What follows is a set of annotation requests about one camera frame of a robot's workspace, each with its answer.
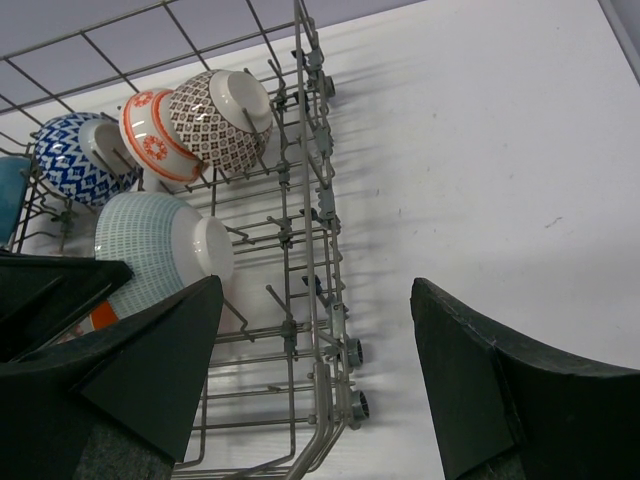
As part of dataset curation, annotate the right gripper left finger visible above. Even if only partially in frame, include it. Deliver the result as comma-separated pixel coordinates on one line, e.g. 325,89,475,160
1,276,224,479

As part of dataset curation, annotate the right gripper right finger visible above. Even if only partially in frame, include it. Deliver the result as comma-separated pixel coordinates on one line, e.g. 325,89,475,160
410,278,639,479

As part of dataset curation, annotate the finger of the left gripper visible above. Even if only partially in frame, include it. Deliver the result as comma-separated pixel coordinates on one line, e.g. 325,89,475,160
1,252,133,363

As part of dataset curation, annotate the plain white bowl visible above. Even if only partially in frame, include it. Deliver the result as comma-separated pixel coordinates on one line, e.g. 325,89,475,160
89,301,119,331

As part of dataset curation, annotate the plain blue bowl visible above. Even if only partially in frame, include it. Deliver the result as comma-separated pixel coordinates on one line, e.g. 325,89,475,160
0,156,31,248

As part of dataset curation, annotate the green patterned bowl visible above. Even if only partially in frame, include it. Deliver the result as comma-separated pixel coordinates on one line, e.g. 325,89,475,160
94,192,234,320

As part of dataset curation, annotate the red patterned bowl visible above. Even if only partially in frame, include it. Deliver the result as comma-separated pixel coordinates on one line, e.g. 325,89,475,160
34,112,142,207

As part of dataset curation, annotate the orange floral bowl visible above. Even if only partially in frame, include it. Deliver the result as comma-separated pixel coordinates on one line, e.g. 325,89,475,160
119,88,206,186

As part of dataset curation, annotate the grey wire dish rack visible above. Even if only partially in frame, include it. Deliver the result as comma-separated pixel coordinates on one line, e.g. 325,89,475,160
0,0,372,480

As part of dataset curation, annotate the grey patterned bowl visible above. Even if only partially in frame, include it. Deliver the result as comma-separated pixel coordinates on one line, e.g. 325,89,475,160
168,70,273,175

